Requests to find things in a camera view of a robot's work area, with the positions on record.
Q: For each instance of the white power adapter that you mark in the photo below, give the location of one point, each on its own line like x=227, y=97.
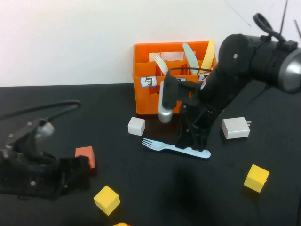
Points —
x=235, y=128

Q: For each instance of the orange-yellow round object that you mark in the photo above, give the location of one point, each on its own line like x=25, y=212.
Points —
x=121, y=224

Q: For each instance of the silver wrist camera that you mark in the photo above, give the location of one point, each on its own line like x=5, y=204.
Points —
x=45, y=129
x=164, y=113

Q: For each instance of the light blue plastic fork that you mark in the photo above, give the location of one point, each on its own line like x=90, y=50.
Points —
x=160, y=146

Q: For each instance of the white label fork character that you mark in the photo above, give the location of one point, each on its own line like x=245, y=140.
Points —
x=181, y=79

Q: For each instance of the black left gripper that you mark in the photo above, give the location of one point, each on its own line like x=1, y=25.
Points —
x=26, y=174

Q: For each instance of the pale grey plastic knife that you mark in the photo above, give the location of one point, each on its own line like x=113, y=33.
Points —
x=191, y=58

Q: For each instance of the white label knife character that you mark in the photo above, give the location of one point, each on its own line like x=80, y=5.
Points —
x=203, y=77

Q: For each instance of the orange-red foam cube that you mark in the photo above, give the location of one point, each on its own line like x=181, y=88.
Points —
x=84, y=151

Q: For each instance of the cream plastic fork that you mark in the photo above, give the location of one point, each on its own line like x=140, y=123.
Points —
x=161, y=63

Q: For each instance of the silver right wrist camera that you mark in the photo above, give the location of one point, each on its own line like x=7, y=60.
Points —
x=164, y=113

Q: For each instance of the yellow plastic knife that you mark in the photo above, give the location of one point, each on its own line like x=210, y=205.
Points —
x=208, y=56

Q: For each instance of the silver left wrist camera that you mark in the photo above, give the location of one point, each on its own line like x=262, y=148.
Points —
x=45, y=129

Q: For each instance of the white foam cube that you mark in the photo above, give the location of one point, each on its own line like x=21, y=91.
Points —
x=136, y=126

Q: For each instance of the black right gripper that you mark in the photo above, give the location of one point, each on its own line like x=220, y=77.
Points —
x=195, y=120

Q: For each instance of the white label spoon character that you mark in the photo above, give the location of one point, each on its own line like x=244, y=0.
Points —
x=148, y=81

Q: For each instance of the yellow foam cube with notch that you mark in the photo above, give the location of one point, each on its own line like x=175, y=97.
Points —
x=256, y=179

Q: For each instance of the orange plastic cutlery holder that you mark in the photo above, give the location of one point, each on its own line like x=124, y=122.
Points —
x=143, y=101

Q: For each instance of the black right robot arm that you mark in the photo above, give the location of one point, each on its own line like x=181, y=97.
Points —
x=235, y=70

